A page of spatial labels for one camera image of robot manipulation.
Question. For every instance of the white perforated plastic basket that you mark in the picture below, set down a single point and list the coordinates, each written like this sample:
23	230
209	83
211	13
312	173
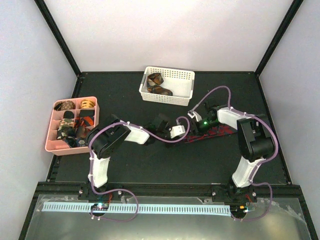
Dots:
177	86

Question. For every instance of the orange patterned rolled tie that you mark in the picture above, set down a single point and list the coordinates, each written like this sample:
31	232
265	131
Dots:
87	104

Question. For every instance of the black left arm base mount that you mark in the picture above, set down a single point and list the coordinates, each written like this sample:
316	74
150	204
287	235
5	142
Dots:
106	192

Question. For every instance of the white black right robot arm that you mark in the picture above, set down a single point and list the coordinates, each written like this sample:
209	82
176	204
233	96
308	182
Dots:
256	140

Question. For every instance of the light blue slotted cable duct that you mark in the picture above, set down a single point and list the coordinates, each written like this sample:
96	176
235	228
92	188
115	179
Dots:
121	208

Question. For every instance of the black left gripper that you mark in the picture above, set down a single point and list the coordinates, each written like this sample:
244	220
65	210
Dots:
168	145

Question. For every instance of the dark geometric rolled tie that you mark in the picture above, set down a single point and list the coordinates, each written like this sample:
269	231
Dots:
74	142

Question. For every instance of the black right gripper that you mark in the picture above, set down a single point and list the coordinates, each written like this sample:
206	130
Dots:
198	130

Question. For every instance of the red navy striped tie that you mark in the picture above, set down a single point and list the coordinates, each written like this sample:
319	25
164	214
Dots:
216	131

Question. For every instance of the pink divided organizer tray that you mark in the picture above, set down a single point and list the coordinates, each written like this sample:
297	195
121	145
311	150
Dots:
54	141

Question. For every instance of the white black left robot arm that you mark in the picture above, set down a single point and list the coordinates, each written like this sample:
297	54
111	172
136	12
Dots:
110	134

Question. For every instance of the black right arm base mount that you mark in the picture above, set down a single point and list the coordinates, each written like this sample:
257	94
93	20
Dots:
228	193

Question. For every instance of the camouflage rolled tie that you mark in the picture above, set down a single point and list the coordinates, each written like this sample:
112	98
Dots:
66	125

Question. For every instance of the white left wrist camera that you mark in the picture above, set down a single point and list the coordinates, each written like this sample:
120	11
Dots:
177	131

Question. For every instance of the brown patterned tie in basket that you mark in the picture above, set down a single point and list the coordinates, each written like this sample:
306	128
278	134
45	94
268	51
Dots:
154	82

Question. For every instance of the orange navy striped tie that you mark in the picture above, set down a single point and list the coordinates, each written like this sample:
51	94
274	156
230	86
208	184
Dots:
86	121

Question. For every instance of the brown monogram rolled tie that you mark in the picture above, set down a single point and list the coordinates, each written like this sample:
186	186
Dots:
64	105

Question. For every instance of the black rolled tie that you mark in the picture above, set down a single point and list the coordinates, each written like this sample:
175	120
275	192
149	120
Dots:
68	115

